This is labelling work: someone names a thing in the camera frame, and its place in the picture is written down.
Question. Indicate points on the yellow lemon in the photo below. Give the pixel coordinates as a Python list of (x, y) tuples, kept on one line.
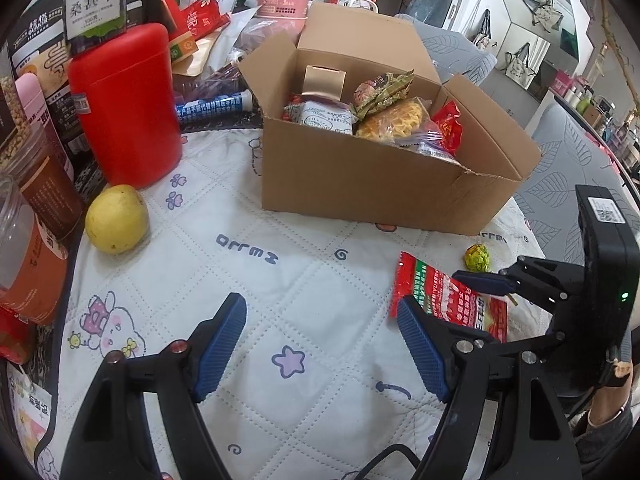
[(117, 220)]

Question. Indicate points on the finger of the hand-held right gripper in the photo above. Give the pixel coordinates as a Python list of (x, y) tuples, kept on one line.
[(485, 282)]

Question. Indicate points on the blue white tube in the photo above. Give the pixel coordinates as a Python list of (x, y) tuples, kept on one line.
[(215, 105)]

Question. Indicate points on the pink lidded container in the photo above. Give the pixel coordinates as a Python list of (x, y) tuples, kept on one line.
[(282, 5)]

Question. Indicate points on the pack of dark sticks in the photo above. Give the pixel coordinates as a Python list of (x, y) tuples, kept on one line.
[(220, 77)]

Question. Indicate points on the tall jar brown label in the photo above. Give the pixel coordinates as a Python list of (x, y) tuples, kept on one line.
[(12, 120)]

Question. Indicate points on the clear waffle packet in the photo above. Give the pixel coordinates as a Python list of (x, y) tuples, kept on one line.
[(395, 122)]

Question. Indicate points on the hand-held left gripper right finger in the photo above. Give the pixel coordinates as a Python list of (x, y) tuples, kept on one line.
[(420, 345)]

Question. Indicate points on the silver purple snack packet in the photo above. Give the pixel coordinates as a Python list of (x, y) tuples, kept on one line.
[(435, 152)]

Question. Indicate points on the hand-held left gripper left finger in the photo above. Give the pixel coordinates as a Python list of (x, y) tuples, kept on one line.
[(220, 345)]

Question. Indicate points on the clear jar dark green label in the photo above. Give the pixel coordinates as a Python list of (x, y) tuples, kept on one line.
[(95, 5)]

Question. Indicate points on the black-lid jar red label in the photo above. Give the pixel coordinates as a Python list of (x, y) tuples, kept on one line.
[(15, 335)]

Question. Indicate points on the red pouch white print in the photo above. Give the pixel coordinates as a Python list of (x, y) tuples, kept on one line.
[(200, 15)]

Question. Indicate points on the brown cardboard box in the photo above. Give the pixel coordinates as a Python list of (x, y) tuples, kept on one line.
[(350, 180)]

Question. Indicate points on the short jar brown label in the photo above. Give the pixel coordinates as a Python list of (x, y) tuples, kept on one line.
[(55, 195)]

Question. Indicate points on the white tote bag black print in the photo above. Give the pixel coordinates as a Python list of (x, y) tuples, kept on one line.
[(482, 32), (542, 12), (522, 67)]

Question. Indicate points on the large black pouch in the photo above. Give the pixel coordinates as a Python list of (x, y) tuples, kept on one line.
[(55, 70)]

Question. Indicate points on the white line-drawing snack packet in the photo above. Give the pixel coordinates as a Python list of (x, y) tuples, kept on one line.
[(320, 117)]

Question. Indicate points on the white sachet green print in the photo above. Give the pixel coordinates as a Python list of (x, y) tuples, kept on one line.
[(27, 410)]

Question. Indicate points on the kraft paper pouch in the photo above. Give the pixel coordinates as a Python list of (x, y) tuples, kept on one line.
[(190, 55)]

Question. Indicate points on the red packet gold lattice print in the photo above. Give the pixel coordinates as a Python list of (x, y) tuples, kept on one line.
[(447, 127)]

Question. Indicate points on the red green packet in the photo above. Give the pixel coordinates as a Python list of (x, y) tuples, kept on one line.
[(445, 305)]

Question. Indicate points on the green lollipop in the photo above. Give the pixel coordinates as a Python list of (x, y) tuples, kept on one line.
[(477, 256)]

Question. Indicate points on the white quilted cartoon tablecloth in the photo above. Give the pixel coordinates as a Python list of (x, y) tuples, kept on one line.
[(300, 285)]

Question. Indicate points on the green brown snack packet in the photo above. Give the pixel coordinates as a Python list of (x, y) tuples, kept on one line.
[(385, 90)]

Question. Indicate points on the person's right forearm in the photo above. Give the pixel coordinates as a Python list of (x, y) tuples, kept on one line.
[(607, 405)]

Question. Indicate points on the chair with grey leaf cover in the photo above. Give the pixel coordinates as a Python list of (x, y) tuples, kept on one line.
[(450, 45), (565, 175)]

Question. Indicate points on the white mug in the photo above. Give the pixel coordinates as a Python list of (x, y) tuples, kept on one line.
[(362, 4)]

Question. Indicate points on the pink bottle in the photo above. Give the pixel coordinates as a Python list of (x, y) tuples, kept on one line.
[(31, 95)]

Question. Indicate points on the red plastic canister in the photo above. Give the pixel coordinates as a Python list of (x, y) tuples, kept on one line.
[(125, 110)]

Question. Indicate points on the open jar orange label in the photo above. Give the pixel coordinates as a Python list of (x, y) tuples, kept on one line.
[(35, 270)]

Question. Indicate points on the gold paper box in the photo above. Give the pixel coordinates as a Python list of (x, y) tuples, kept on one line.
[(325, 82)]

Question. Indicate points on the shelf with small bottles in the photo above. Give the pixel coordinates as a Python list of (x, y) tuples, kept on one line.
[(590, 105)]

